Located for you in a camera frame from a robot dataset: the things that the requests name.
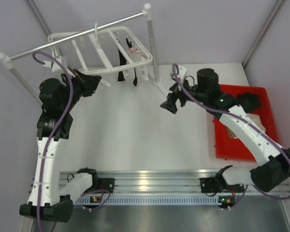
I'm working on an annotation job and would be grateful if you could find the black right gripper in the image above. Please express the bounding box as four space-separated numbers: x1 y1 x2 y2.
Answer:
161 76 207 114

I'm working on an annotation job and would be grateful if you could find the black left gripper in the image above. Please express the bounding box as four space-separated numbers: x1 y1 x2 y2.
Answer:
60 68 101 112

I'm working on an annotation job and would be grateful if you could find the white plastic clip hanger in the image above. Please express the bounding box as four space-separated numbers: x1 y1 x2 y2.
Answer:
51 26 153 80

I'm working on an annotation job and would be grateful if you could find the brown cream striped sock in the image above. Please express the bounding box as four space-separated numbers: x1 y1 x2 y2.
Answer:
226 113 266 139

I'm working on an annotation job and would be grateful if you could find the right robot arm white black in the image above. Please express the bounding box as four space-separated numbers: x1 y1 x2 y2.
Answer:
160 64 290 200

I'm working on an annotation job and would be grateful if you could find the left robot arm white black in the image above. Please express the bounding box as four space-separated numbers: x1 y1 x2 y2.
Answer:
19 70 102 222

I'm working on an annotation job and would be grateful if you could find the black striped hanging sock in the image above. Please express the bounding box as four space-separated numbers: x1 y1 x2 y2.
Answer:
117 49 127 82

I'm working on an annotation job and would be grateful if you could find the white red hanging sock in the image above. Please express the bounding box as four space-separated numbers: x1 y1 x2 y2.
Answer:
129 46 149 81

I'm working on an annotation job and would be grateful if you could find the red plastic tray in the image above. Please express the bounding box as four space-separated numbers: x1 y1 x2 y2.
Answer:
214 85 282 165

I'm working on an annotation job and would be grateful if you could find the black sock pile in tray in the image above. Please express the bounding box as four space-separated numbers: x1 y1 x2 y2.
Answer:
235 92 261 113

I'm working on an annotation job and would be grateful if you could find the metal drying rack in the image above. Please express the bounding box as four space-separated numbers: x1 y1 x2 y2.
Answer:
0 2 177 107

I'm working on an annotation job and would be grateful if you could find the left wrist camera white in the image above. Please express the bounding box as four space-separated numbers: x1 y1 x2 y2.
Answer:
43 56 69 75

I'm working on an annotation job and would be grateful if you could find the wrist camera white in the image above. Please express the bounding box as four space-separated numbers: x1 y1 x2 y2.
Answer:
43 56 69 75
178 66 188 80

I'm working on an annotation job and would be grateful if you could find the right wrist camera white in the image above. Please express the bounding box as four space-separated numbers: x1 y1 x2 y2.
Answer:
178 66 188 80

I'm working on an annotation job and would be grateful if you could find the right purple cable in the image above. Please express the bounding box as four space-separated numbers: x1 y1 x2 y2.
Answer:
172 63 290 211

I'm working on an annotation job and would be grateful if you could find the purple cable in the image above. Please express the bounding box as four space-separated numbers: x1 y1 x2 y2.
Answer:
172 63 290 211
32 52 112 232

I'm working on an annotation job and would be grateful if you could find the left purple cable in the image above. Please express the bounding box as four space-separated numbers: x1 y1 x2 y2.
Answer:
32 52 112 232

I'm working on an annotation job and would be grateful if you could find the aluminium mounting rail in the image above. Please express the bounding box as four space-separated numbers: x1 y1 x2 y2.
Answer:
57 169 290 206

